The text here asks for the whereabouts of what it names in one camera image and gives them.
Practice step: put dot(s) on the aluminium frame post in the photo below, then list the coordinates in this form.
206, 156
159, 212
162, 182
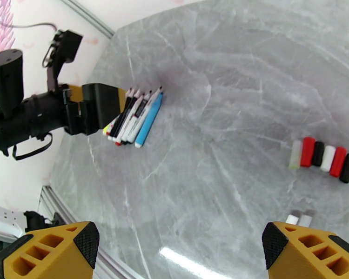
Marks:
84, 13

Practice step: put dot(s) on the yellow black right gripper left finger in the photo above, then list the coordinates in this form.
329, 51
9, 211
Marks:
46, 252

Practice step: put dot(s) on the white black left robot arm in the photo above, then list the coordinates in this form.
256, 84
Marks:
3, 218

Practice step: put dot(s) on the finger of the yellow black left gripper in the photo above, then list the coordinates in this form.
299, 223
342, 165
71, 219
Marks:
75, 93
100, 106

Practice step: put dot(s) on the black barrel marker white nib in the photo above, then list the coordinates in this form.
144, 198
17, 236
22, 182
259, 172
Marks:
122, 117

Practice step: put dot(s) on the slim white pen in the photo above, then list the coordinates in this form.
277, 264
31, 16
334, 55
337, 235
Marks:
146, 114

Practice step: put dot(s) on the aluminium mounting rail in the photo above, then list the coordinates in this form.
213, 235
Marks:
51, 199

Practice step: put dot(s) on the black pen cap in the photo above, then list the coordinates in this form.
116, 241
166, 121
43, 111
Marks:
347, 167
318, 153

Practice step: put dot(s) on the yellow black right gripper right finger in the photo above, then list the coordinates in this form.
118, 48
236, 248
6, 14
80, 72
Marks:
308, 255

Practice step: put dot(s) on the white marker with red end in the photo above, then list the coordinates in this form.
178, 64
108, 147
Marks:
108, 133

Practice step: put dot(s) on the yellow highlighter pen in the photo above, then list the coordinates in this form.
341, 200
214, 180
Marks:
105, 131

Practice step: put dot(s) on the white red marker with barcode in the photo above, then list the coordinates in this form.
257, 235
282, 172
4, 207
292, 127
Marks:
131, 115

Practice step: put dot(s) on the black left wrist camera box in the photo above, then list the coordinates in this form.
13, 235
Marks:
67, 42

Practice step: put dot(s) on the red pen cap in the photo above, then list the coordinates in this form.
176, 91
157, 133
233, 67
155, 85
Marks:
307, 151
338, 162

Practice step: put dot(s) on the blue pen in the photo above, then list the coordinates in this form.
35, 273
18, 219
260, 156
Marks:
149, 121

